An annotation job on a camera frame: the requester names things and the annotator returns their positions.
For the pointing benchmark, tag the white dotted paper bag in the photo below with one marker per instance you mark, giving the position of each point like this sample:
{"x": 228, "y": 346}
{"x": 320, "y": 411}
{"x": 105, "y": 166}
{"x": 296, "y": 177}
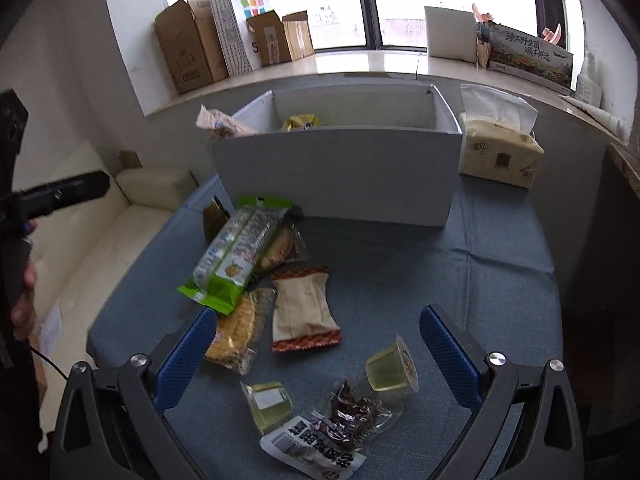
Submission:
{"x": 237, "y": 42}

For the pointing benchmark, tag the white open storage box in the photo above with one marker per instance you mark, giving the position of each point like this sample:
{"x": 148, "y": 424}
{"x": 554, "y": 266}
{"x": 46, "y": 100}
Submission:
{"x": 385, "y": 151}

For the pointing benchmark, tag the cream orange-striped cake packet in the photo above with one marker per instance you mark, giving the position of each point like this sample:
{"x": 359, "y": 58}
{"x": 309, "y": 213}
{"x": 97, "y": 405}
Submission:
{"x": 301, "y": 318}

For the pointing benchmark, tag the round bread packet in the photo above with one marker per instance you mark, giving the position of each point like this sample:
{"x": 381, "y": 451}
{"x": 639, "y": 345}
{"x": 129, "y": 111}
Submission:
{"x": 220, "y": 125}

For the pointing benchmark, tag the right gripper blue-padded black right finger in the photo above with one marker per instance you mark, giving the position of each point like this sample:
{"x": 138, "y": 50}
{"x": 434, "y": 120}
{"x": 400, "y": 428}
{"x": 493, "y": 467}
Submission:
{"x": 546, "y": 442}

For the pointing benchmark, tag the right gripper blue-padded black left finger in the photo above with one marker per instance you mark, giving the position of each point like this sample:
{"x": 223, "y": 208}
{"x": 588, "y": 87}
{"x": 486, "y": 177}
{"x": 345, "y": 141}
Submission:
{"x": 111, "y": 423}

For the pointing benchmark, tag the green long snack packet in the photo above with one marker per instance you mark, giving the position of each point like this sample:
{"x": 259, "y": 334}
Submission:
{"x": 225, "y": 268}

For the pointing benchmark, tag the white tube on sill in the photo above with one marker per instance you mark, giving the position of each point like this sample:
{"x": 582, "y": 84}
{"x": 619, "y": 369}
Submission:
{"x": 605, "y": 119}

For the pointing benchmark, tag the cream white sofa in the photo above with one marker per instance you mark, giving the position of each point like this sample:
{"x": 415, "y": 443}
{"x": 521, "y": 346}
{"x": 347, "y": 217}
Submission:
{"x": 79, "y": 255}

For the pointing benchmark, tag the tall brown cardboard box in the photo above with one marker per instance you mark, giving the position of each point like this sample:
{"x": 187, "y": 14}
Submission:
{"x": 188, "y": 39}

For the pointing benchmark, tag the green jelly cup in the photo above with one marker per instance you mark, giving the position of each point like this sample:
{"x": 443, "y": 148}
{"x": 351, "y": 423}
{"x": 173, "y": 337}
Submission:
{"x": 392, "y": 369}
{"x": 270, "y": 405}

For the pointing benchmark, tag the yellow snack bag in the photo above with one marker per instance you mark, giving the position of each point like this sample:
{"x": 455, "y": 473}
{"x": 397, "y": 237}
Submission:
{"x": 300, "y": 122}

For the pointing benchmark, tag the blue denim table cloth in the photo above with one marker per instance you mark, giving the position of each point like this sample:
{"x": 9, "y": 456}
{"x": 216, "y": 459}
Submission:
{"x": 490, "y": 268}

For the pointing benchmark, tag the yellow round cracker packet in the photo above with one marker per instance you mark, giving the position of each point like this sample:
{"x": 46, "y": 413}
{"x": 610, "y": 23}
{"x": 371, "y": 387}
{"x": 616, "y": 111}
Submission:
{"x": 287, "y": 246}

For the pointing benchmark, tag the white box on sill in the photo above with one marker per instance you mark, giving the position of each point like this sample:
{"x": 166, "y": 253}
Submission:
{"x": 450, "y": 34}

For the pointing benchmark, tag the person's left hand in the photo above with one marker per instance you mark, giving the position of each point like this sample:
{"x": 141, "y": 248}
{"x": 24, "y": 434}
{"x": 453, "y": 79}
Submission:
{"x": 22, "y": 289}

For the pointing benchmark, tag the braised chicken feet packet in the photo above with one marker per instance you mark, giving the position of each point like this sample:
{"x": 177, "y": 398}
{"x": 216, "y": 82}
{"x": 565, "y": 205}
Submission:
{"x": 329, "y": 442}

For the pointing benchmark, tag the brown cracker packet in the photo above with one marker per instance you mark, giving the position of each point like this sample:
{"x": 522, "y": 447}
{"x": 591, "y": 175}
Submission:
{"x": 238, "y": 333}

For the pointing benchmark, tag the yellow tissue pack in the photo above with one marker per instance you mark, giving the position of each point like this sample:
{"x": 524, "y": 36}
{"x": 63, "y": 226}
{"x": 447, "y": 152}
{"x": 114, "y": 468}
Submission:
{"x": 498, "y": 141}

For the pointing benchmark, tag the printed landscape carton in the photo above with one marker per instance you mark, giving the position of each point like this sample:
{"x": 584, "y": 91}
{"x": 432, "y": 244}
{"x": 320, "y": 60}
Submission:
{"x": 512, "y": 52}

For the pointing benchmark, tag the small open cardboard box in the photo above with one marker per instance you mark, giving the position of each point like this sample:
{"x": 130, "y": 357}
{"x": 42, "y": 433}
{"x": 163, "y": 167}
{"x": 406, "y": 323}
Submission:
{"x": 281, "y": 40}

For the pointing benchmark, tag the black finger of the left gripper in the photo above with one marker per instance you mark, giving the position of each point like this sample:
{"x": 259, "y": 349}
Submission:
{"x": 45, "y": 199}

